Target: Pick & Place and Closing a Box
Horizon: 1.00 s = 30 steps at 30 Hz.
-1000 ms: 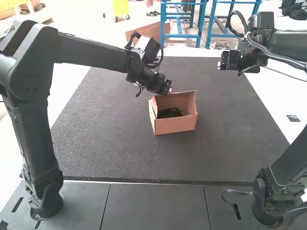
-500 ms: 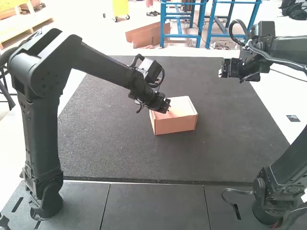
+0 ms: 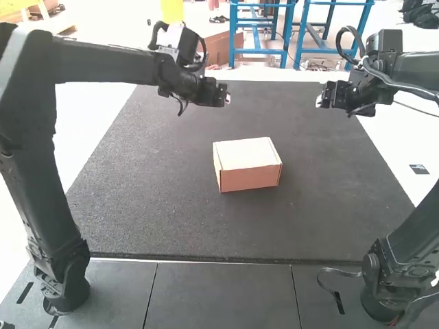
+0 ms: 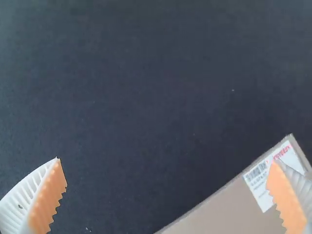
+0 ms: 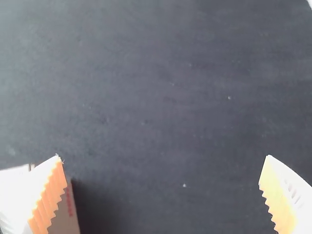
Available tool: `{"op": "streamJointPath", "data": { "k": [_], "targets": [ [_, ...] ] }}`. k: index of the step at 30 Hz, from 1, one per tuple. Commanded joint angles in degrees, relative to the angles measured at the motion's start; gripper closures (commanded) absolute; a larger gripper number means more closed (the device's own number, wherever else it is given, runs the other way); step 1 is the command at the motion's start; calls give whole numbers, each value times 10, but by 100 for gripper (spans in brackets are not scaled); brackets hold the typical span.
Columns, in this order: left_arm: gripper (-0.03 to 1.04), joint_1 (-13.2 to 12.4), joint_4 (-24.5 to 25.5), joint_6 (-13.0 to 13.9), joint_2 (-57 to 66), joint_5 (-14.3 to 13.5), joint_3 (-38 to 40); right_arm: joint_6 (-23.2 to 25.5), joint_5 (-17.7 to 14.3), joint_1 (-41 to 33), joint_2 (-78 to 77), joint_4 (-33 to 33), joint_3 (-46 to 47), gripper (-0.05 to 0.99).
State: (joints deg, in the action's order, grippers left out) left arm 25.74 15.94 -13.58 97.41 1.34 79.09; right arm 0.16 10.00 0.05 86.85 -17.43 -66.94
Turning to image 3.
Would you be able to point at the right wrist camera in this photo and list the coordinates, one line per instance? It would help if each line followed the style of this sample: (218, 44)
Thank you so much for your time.
(387, 39)

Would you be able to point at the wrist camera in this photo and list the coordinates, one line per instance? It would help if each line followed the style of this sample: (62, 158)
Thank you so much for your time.
(187, 44)
(387, 39)

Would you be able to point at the black bag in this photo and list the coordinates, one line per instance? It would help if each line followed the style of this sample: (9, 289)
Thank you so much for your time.
(425, 18)

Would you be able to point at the black mat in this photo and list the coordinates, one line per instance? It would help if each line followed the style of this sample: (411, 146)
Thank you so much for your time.
(154, 171)

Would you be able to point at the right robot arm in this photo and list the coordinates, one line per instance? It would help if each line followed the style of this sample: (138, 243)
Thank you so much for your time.
(418, 68)

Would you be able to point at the small black card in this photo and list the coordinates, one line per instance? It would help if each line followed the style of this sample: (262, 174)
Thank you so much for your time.
(420, 169)

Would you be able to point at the large brown carton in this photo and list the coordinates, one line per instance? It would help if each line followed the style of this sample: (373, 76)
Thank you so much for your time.
(223, 46)

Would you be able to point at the blue metal frame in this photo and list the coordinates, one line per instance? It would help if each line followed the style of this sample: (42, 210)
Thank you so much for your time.
(305, 34)
(240, 44)

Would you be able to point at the cardboard box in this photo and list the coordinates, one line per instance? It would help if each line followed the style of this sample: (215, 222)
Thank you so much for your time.
(247, 171)

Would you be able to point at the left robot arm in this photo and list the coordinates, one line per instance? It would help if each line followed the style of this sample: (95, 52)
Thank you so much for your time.
(31, 137)

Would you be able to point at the dark base panel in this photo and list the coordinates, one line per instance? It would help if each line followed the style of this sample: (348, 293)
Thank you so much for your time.
(113, 291)
(308, 308)
(223, 294)

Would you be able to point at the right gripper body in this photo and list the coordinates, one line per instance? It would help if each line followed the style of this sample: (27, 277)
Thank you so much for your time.
(337, 94)

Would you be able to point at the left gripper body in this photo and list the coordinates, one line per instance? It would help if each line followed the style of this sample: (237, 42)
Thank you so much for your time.
(211, 92)

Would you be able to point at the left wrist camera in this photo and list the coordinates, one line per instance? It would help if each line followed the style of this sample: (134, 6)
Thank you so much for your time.
(187, 44)

